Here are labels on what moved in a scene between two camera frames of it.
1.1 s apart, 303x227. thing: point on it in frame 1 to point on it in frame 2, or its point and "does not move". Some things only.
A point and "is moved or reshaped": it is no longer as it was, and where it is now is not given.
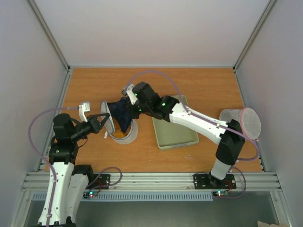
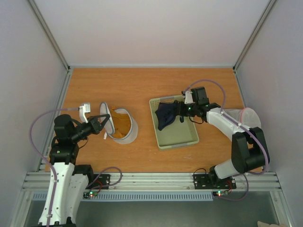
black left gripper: (96, 126) does not move
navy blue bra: (121, 110) is moved or reshaped
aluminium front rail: (161, 181) does not move
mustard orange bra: (118, 132) does not move
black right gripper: (132, 107) to (181, 109)
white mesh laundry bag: (109, 128) does not move
